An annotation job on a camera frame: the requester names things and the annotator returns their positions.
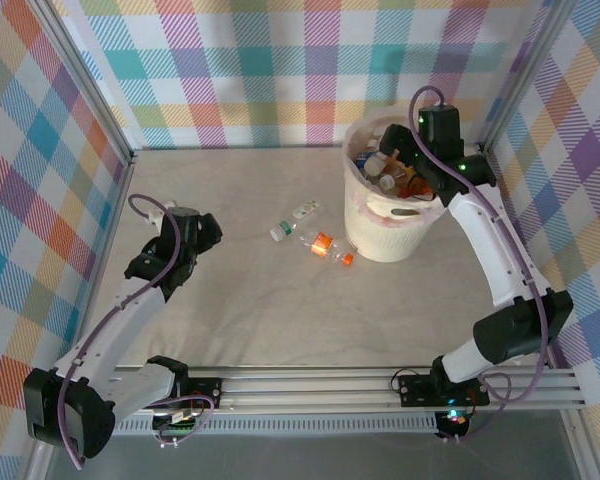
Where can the aluminium frame post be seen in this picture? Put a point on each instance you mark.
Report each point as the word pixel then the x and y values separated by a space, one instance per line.
pixel 80 80
pixel 530 70

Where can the cream plastic bin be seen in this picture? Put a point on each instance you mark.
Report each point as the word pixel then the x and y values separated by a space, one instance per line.
pixel 380 240

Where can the green-banded white-capped clear bottle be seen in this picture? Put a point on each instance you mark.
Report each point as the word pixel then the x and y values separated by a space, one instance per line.
pixel 280 232

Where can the controller board with lit LED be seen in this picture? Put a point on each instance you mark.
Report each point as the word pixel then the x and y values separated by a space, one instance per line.
pixel 452 420

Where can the green controller board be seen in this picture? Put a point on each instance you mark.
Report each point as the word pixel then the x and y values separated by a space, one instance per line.
pixel 177 425

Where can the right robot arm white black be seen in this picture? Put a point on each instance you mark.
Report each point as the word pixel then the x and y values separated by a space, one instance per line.
pixel 485 250

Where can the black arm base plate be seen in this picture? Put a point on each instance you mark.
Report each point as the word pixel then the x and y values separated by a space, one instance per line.
pixel 415 390
pixel 207 390

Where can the clear bottle white cap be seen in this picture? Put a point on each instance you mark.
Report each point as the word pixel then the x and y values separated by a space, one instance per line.
pixel 387 183

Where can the long aluminium base rail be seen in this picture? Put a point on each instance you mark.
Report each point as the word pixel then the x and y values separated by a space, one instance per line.
pixel 305 392

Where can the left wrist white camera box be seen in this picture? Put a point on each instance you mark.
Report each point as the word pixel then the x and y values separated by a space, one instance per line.
pixel 157 216

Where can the orange-label orange-capped clear bottle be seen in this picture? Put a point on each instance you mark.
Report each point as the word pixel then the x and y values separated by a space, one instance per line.
pixel 321 243

